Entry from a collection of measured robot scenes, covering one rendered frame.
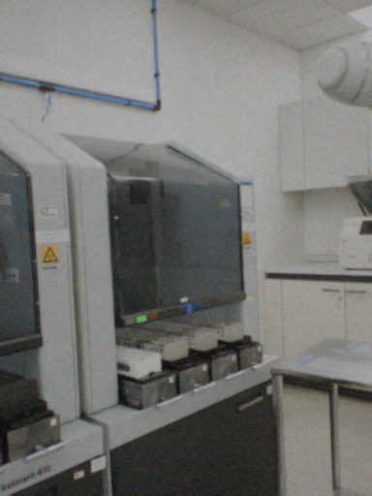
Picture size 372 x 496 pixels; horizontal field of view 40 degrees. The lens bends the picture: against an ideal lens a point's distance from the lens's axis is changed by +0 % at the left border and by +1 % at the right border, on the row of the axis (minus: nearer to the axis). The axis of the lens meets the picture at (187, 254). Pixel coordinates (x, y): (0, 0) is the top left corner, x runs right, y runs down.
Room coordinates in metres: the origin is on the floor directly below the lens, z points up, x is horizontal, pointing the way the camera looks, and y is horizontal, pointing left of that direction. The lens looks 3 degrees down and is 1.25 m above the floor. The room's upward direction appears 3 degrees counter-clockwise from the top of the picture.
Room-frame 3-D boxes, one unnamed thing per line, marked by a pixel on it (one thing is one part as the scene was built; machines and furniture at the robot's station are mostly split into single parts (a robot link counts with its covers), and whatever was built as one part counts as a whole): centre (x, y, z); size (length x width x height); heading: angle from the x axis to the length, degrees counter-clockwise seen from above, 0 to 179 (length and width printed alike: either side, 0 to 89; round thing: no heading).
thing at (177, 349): (1.64, 0.06, 0.85); 0.12 x 0.02 x 0.06; 137
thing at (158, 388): (1.69, 0.33, 0.78); 0.73 x 0.14 x 0.09; 47
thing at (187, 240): (1.85, 0.18, 1.28); 0.61 x 0.51 x 0.63; 137
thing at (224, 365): (1.91, 0.13, 0.78); 0.73 x 0.14 x 0.09; 47
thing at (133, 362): (1.59, 0.24, 0.83); 0.30 x 0.10 x 0.06; 47
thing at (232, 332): (1.86, -0.15, 0.85); 0.12 x 0.02 x 0.06; 136
